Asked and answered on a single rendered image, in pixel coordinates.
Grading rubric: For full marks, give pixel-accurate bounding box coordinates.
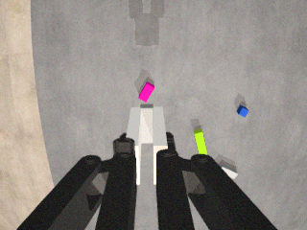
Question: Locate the lime green rod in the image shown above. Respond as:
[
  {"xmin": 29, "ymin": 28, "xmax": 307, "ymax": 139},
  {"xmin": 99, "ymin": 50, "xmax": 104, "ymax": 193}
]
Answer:
[{"xmin": 194, "ymin": 129, "xmax": 207, "ymax": 154}]

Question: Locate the small blue cube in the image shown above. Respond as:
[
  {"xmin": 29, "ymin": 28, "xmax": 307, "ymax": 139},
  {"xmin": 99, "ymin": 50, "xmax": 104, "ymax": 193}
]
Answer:
[{"xmin": 237, "ymin": 105, "xmax": 248, "ymax": 117}]

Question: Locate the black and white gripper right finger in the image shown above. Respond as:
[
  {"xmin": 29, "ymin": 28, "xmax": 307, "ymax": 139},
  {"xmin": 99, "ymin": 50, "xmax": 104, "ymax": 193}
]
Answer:
[{"xmin": 153, "ymin": 107, "xmax": 277, "ymax": 230}]

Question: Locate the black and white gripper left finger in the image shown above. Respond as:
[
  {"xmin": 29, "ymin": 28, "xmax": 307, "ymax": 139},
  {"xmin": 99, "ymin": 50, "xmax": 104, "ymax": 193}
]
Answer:
[{"xmin": 16, "ymin": 107, "xmax": 141, "ymax": 230}]

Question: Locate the magenta rectangular block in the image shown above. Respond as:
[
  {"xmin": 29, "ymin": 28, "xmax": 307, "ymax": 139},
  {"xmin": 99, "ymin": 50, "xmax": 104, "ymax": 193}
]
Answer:
[{"xmin": 138, "ymin": 82, "xmax": 154, "ymax": 102}]

